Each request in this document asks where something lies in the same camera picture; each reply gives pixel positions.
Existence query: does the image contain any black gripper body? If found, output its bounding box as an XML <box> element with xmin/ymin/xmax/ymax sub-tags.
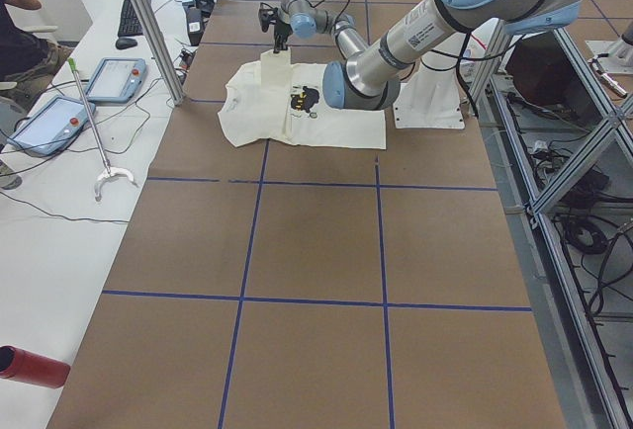
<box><xmin>258</xmin><ymin>2</ymin><xmax>292</xmax><ymax>46</ymax></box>

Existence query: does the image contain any cream long-sleeve cat shirt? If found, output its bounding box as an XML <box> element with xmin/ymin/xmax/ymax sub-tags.
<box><xmin>218</xmin><ymin>50</ymin><xmax>386</xmax><ymax>149</ymax></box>

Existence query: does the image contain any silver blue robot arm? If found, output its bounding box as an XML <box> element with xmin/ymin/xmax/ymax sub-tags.
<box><xmin>258</xmin><ymin>0</ymin><xmax>581</xmax><ymax>111</ymax></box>

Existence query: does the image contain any black keyboard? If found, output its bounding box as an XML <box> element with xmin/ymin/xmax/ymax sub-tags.
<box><xmin>118</xmin><ymin>0</ymin><xmax>143</xmax><ymax>38</ymax></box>

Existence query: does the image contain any black computer mouse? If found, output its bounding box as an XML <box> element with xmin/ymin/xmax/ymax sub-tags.
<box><xmin>115</xmin><ymin>37</ymin><xmax>137</xmax><ymax>50</ymax></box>

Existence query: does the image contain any blue teach pendant far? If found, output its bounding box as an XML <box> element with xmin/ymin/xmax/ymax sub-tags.
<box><xmin>85</xmin><ymin>57</ymin><xmax>147</xmax><ymax>104</ymax></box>

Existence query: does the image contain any blue teach pendant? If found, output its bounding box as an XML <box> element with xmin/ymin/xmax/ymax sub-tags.
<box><xmin>85</xmin><ymin>57</ymin><xmax>147</xmax><ymax>104</ymax></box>
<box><xmin>8</xmin><ymin>95</ymin><xmax>88</xmax><ymax>156</ymax></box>

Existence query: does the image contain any reacher grabber stick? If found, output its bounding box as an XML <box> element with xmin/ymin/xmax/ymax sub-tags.
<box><xmin>67</xmin><ymin>57</ymin><xmax>137</xmax><ymax>202</ymax></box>

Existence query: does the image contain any blue teach pendant near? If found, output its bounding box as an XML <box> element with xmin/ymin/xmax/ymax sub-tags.
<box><xmin>8</xmin><ymin>95</ymin><xmax>88</xmax><ymax>156</ymax></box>

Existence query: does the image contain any seated person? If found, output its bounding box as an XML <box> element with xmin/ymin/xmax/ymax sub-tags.
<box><xmin>0</xmin><ymin>0</ymin><xmax>65</xmax><ymax>191</ymax></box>

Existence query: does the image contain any black box under rack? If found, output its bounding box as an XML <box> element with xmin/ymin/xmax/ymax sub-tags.
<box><xmin>505</xmin><ymin>33</ymin><xmax>601</xmax><ymax>127</ymax></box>

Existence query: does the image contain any red cylinder bottle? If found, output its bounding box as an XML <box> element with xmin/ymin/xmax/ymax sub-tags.
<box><xmin>1</xmin><ymin>345</ymin><xmax>70</xmax><ymax>388</ymax></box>

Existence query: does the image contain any grey aluminium frame post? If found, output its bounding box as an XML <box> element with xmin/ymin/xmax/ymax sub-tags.
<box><xmin>131</xmin><ymin>0</ymin><xmax>185</xmax><ymax>106</ymax></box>

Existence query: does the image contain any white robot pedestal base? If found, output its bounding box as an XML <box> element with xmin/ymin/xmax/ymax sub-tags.
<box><xmin>393</xmin><ymin>34</ymin><xmax>465</xmax><ymax>129</ymax></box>

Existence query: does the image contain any aluminium frame rack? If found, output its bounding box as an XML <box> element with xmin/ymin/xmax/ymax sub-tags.
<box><xmin>479</xmin><ymin>0</ymin><xmax>632</xmax><ymax>428</ymax></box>

